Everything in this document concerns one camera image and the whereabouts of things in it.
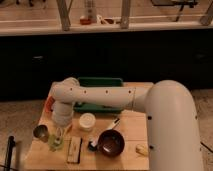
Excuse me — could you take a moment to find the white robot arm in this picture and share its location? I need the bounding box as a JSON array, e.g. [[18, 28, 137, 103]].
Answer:
[[51, 77, 204, 171]]

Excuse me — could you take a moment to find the clear green plastic cup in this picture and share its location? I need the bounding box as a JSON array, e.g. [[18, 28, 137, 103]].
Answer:
[[48, 128, 64, 151]]

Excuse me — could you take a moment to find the metal cup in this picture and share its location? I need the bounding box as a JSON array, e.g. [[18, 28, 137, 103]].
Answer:
[[33, 125, 49, 143]]

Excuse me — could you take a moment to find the green plastic tray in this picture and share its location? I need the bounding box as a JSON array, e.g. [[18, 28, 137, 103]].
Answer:
[[74, 77, 123, 114]]

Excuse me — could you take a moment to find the white round container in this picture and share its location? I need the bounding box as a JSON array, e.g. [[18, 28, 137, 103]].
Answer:
[[79, 113, 96, 131]]

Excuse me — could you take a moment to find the dark brown bowl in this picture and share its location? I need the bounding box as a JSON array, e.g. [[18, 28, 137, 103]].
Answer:
[[97, 130, 125, 157]]

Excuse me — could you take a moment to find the orange object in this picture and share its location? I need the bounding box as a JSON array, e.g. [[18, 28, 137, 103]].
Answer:
[[45, 96, 54, 113]]

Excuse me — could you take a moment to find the red white object on shelf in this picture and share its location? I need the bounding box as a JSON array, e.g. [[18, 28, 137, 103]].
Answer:
[[79, 0, 98, 26]]

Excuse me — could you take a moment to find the wooden block with black edges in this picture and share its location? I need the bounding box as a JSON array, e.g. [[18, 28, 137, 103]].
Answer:
[[67, 136, 82, 163]]

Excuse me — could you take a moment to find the black pole at left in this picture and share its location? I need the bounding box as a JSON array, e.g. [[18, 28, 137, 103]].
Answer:
[[4, 136, 15, 171]]

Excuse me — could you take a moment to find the white handled black brush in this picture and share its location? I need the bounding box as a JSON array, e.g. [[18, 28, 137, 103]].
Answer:
[[88, 118, 120, 151]]

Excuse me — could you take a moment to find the black cable on floor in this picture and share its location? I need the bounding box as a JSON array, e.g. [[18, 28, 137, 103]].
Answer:
[[200, 141, 213, 154]]

